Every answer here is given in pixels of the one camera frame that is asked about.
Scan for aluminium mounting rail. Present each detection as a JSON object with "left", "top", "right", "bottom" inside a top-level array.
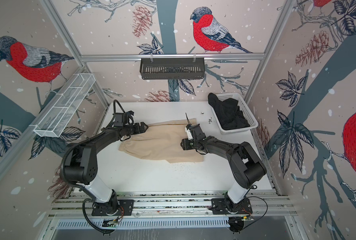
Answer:
[{"left": 48, "top": 191, "right": 298, "bottom": 218}]

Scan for black hanging wire basket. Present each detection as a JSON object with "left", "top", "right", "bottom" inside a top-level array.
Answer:
[{"left": 140, "top": 58, "right": 205, "bottom": 80}]

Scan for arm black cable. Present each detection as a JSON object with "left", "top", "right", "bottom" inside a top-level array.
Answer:
[
  {"left": 185, "top": 112, "right": 269, "bottom": 230},
  {"left": 59, "top": 99, "right": 135, "bottom": 235}
]

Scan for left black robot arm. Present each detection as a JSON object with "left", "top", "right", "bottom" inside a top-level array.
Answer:
[{"left": 60, "top": 111, "right": 149, "bottom": 209}]

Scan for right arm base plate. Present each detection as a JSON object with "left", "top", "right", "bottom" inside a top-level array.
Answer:
[{"left": 208, "top": 198, "right": 253, "bottom": 215}]

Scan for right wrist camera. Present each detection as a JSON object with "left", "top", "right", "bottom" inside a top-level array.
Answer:
[{"left": 185, "top": 125, "right": 193, "bottom": 140}]

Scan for beige drawstring shorts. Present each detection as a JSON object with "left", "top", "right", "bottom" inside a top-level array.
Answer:
[{"left": 119, "top": 120, "right": 203, "bottom": 164}]

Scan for black shorts in basket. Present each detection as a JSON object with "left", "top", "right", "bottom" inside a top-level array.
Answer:
[{"left": 208, "top": 93, "right": 250, "bottom": 131}]

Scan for white wire mesh shelf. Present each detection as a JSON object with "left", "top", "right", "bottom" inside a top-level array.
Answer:
[{"left": 34, "top": 73, "right": 96, "bottom": 138}]

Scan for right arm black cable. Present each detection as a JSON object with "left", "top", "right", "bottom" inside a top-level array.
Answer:
[{"left": 185, "top": 112, "right": 269, "bottom": 230}]

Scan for white plastic laundry basket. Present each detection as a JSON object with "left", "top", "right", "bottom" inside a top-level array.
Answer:
[{"left": 211, "top": 93, "right": 258, "bottom": 135}]

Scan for horizontal aluminium frame bar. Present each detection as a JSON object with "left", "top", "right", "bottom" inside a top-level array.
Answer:
[{"left": 80, "top": 53, "right": 266, "bottom": 63}]

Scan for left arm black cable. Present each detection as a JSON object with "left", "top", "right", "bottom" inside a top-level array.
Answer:
[{"left": 59, "top": 99, "right": 135, "bottom": 235}]

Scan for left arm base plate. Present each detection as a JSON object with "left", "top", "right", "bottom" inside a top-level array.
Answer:
[{"left": 92, "top": 200, "right": 135, "bottom": 217}]

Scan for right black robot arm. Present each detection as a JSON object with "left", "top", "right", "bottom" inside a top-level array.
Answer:
[{"left": 180, "top": 124, "right": 267, "bottom": 213}]

